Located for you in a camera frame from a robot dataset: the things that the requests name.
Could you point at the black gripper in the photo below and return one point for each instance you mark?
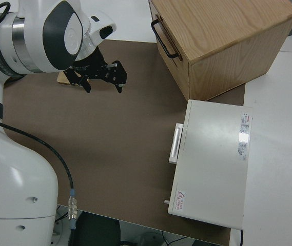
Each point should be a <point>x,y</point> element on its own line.
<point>97,69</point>

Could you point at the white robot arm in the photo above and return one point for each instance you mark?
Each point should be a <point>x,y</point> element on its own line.
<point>32,25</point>

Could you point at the brown table mat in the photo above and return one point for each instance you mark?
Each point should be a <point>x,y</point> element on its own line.
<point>109,128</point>

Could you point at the wooden mug tree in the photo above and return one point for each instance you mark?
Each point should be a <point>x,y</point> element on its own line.
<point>61,78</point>

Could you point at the light wooden drawer cabinet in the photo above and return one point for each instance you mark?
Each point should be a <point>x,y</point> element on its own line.
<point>225,30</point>

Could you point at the white toaster oven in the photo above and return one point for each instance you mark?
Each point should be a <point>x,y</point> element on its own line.
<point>212,166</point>

